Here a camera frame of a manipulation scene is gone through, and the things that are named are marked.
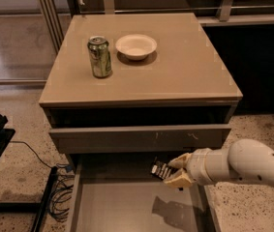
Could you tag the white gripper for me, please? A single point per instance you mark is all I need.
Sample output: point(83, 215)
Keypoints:
point(198, 166)

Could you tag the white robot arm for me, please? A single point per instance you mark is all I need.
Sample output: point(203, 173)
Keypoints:
point(245, 162)

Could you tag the grey top drawer front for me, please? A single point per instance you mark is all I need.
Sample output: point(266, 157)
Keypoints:
point(138, 139)

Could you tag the open grey middle drawer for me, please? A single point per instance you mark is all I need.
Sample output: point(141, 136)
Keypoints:
point(117, 193)

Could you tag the grey drawer cabinet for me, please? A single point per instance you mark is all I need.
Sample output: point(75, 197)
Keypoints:
point(183, 82)

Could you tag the white bowl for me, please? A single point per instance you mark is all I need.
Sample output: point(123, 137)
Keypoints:
point(136, 47)

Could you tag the green soda can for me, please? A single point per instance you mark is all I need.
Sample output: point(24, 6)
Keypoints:
point(99, 56)

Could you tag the metal railing frame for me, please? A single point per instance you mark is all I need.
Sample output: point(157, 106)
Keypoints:
point(208, 12)

